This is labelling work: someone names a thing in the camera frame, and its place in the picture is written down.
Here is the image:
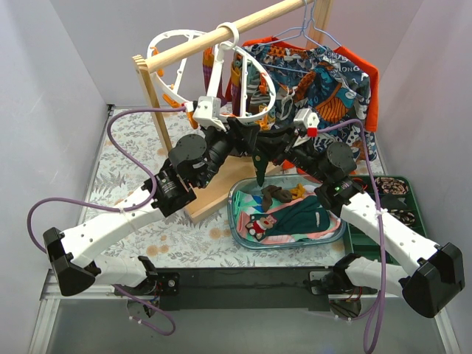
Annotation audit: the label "floral table mat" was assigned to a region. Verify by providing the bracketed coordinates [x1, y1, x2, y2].
[72, 105, 347, 269]

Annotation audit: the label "small mustard yellow sock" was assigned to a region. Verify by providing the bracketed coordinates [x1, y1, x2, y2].
[289, 184, 306, 200]

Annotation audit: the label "dark teal sock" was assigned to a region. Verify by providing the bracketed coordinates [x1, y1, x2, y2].
[249, 195, 330, 240]

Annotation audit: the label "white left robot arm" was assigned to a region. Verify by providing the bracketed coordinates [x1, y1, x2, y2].
[43, 118, 260, 296]

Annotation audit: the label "small brown sock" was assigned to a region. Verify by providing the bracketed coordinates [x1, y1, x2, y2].
[261, 185, 292, 212]

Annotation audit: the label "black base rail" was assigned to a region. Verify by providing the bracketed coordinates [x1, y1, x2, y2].
[114, 267, 355, 313]

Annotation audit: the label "clear glass sock container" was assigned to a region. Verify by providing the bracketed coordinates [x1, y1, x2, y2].
[228, 174, 347, 250]

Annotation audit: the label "purple yellow-cuff sock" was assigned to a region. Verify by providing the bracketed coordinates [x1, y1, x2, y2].
[202, 47, 228, 106]

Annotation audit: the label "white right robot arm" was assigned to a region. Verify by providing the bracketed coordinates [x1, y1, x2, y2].
[254, 127, 465, 318]

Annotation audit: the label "white round sock hanger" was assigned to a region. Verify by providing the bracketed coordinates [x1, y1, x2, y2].
[149, 22, 276, 128]

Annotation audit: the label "reindeer sock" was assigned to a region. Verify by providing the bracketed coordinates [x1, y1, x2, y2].
[246, 215, 277, 241]

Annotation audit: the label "wooden drying rack stand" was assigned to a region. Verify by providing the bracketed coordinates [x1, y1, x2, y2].
[132, 0, 335, 225]

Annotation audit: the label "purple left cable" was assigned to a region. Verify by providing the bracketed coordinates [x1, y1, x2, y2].
[26, 106, 192, 336]

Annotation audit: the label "dark green compartment tray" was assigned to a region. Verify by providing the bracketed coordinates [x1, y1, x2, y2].
[344, 176, 428, 261]

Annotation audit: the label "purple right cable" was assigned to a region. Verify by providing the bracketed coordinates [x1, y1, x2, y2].
[315, 118, 388, 354]

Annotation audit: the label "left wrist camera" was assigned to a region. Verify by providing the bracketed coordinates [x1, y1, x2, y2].
[192, 96, 226, 132]

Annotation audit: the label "patterned blue orange shorts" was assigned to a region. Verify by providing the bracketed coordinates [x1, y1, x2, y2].
[228, 44, 379, 167]

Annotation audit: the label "blue wire clothes hanger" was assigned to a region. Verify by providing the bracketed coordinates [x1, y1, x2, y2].
[261, 1, 344, 60]

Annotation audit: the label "purple cable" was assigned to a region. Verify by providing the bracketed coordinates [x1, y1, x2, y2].
[26, 106, 192, 336]
[315, 118, 388, 354]

